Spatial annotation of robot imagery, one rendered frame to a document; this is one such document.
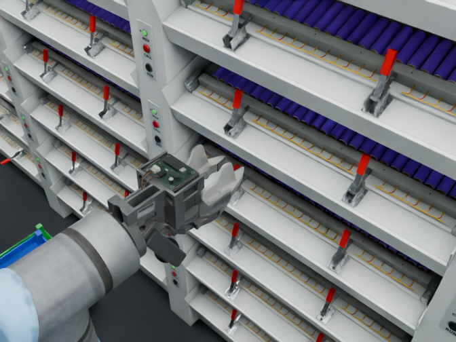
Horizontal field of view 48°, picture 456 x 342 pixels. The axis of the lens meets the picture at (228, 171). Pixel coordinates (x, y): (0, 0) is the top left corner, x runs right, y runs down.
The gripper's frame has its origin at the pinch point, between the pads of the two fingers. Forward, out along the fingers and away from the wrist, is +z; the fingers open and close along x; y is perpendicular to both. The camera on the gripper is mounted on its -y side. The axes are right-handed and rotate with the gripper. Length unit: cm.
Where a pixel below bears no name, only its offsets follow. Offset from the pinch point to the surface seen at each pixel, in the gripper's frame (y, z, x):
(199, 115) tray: -10.4, 17.2, 22.7
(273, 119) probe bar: -6.3, 22.0, 8.0
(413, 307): -28.1, 19.5, -28.3
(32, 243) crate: -89, 0, 87
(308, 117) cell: -5.0, 25.2, 2.6
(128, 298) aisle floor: -100, 12, 53
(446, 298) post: -17.3, 16.0, -32.5
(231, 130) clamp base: -8.4, 15.8, 13.1
